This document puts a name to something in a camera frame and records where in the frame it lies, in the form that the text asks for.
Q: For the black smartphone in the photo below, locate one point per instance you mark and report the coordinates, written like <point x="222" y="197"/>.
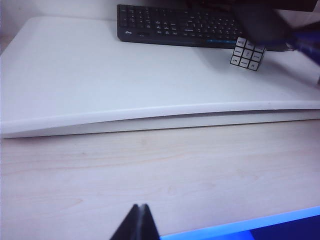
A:
<point x="262" y="25"/>

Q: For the Rubik's cube with white stickers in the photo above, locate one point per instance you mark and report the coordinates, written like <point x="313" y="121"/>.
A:
<point x="243" y="56"/>

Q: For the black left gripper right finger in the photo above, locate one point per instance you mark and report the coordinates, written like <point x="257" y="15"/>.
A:
<point x="148" y="225"/>

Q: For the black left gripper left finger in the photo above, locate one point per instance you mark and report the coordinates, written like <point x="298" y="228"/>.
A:
<point x="131" y="225"/>

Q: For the white desk riser platform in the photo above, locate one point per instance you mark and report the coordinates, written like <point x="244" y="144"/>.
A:
<point x="100" y="82"/>

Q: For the dark right arm gripper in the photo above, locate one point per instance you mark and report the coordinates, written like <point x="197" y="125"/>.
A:
<point x="307" y="45"/>

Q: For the black computer keyboard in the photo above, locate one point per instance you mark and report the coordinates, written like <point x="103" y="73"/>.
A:
<point x="160" y="27"/>

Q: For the black computer monitor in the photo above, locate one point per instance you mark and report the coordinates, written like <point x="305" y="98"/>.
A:
<point x="250" y="3"/>

